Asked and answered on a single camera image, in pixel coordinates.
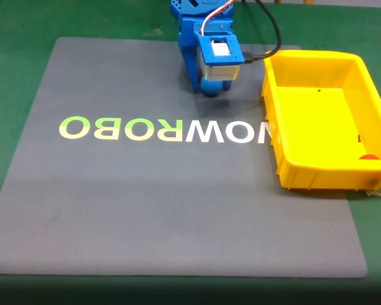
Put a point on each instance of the blue foam ball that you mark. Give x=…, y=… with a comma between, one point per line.
x=211, y=88

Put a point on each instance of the yellow plastic bin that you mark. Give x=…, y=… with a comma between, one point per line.
x=317, y=127

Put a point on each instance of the orange ball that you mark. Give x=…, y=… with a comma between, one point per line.
x=369, y=157

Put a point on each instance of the grey mat with NOWROBO print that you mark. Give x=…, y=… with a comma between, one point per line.
x=146, y=197

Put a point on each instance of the clear plastic wrapper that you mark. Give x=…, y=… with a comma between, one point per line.
x=376, y=191

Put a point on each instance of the silver camera box blue mount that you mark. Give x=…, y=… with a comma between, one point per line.
x=220, y=60

